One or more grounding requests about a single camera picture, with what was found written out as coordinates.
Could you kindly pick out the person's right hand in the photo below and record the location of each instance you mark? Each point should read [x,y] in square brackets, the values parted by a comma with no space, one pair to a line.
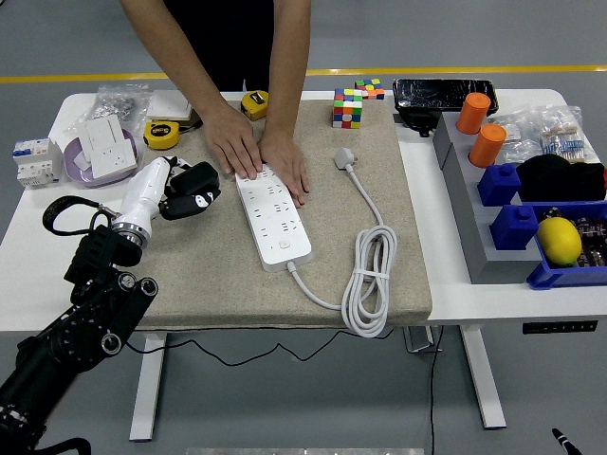
[234,142]

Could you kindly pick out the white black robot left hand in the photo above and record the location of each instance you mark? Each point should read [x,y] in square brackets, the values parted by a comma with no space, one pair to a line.
[142,189]

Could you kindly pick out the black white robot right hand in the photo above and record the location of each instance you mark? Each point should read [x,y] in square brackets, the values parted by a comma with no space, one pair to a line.
[564,443]

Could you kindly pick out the person's left hand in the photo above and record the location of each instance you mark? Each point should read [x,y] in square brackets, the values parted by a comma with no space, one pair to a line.
[284,163]

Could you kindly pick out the black plug adapter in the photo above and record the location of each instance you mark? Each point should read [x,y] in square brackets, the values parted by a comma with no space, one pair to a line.
[194,177]

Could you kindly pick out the white power strip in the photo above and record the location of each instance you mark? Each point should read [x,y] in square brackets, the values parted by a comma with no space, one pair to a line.
[280,232]

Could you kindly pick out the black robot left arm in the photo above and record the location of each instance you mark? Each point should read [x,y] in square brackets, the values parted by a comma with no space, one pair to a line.
[80,332]

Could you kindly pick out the person's right forearm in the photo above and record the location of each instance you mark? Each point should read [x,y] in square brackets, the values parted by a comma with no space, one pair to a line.
[175,52]

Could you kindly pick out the person's left forearm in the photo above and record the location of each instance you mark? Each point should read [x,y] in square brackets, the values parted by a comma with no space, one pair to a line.
[289,57]

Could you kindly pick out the white socket panel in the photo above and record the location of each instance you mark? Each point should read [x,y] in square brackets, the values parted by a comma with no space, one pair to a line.
[114,158]

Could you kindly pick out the yellow tape measure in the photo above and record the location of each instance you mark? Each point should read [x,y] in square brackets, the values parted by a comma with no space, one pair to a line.
[255,105]
[161,135]

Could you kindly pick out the purple bowl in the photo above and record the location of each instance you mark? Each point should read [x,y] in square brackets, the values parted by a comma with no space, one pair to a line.
[76,177]

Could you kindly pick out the large colourful puzzle cube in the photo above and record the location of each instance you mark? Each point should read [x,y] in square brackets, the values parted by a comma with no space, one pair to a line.
[347,109]

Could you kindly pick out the clear bag of screws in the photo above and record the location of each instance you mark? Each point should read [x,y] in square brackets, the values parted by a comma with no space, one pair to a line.
[114,104]

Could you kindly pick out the person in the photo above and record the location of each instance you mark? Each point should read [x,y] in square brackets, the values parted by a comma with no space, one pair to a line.
[223,42]

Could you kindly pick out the white circuit breaker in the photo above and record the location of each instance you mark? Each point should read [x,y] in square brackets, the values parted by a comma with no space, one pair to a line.
[35,161]

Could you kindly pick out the small colourful puzzle cube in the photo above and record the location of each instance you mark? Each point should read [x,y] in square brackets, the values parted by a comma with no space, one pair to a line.
[370,89]

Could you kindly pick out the black table control panel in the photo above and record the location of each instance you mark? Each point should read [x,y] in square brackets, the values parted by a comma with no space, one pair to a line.
[559,327]

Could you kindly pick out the grey-brown mat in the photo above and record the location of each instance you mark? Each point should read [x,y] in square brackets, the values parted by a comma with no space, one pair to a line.
[213,284]

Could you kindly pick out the blue plastic bin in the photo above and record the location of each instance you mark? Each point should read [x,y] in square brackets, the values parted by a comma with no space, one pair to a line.
[564,277]

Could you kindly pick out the black tray in plastic wrap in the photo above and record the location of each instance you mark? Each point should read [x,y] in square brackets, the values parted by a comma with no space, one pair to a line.
[436,94]

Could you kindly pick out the orange cylinder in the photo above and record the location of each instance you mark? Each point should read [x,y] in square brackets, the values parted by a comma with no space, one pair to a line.
[472,114]
[487,147]

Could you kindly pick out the yellow lemon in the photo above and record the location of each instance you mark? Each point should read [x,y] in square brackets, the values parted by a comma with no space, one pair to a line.
[559,242]

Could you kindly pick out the grey stepped block holder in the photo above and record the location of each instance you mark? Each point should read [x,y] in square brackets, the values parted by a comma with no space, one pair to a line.
[479,256]

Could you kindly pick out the dark electronic parts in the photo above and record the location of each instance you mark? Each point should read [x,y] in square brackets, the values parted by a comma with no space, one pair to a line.
[595,237]

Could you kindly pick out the blue block with knob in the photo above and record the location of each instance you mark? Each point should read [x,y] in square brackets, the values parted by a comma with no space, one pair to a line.
[514,230]
[498,185]

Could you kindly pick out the clear plastic bag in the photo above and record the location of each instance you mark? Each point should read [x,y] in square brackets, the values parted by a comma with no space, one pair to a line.
[514,140]

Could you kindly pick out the black cloth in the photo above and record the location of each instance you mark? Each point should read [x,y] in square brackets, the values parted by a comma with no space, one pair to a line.
[559,177]

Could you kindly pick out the clear bag of resistors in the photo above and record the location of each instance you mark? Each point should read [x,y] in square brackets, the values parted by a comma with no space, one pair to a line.
[566,140]

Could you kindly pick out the white switch panel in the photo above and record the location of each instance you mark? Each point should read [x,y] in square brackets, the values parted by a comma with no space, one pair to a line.
[102,132]

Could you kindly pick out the white wall switch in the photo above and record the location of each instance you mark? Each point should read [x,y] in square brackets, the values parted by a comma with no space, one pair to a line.
[166,105]

